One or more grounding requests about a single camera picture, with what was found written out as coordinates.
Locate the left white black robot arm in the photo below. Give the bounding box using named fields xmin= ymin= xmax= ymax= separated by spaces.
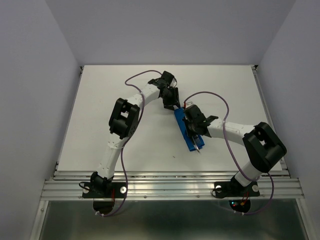
xmin=86 ymin=71 xmax=181 ymax=198

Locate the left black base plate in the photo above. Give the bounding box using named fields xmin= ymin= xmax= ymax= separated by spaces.
xmin=78 ymin=181 xmax=127 ymax=199

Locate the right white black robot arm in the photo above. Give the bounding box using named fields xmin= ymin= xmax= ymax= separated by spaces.
xmin=182 ymin=104 xmax=287 ymax=199

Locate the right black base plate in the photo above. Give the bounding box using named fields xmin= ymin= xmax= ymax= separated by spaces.
xmin=211 ymin=181 xmax=260 ymax=199

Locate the blue satin napkin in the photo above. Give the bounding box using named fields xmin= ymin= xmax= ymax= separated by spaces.
xmin=174 ymin=107 xmax=205 ymax=152

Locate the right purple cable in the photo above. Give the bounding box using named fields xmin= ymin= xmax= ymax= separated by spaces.
xmin=183 ymin=91 xmax=274 ymax=216

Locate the silver fork black handle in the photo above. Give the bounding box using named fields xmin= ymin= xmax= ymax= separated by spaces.
xmin=191 ymin=135 xmax=201 ymax=147

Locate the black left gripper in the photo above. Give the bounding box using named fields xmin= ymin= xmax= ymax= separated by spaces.
xmin=160 ymin=87 xmax=181 ymax=112

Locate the aluminium frame rail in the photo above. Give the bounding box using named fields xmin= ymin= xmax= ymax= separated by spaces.
xmin=29 ymin=64 xmax=311 ymax=240

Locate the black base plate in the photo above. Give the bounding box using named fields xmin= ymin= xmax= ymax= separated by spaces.
xmin=211 ymin=181 xmax=260 ymax=199
xmin=78 ymin=181 xmax=127 ymax=199

